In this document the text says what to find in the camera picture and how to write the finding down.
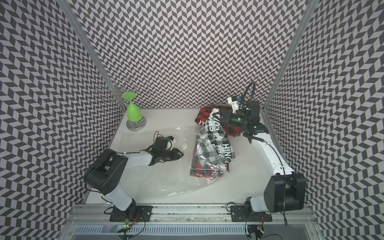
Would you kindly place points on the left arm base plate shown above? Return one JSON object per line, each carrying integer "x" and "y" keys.
{"x": 135, "y": 213}

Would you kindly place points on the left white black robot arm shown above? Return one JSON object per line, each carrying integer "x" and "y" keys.
{"x": 106, "y": 172}

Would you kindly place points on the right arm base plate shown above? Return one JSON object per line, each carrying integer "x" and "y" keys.
{"x": 245, "y": 214}

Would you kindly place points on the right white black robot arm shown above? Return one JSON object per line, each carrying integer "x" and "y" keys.
{"x": 285, "y": 190}

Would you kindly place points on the black white checked shirt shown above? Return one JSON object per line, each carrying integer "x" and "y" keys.
{"x": 216, "y": 132}

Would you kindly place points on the white vacuum bag valve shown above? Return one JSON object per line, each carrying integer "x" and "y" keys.
{"x": 184, "y": 146}

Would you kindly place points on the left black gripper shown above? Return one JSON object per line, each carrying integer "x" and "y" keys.
{"x": 175, "y": 155}

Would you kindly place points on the green plastic wine glass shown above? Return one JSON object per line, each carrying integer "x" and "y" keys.
{"x": 133, "y": 111}

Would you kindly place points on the aluminium front rail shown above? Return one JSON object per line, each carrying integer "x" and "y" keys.
{"x": 98, "y": 214}

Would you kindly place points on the clear plastic vacuum bag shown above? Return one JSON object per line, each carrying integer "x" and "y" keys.
{"x": 165, "y": 180}

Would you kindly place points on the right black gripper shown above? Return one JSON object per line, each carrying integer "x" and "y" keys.
{"x": 227, "y": 115}

